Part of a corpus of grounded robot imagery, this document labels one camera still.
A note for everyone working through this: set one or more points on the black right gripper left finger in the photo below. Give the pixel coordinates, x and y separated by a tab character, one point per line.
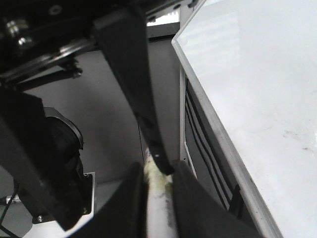
123	216

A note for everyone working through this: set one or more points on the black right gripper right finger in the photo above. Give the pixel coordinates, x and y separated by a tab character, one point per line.
198	215

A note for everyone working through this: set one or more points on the white black-tip whiteboard marker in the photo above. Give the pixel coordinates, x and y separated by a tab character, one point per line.
160	215

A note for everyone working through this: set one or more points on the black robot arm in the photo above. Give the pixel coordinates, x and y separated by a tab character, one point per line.
39	147

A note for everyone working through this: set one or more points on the white whiteboard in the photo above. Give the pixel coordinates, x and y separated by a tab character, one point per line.
252	65

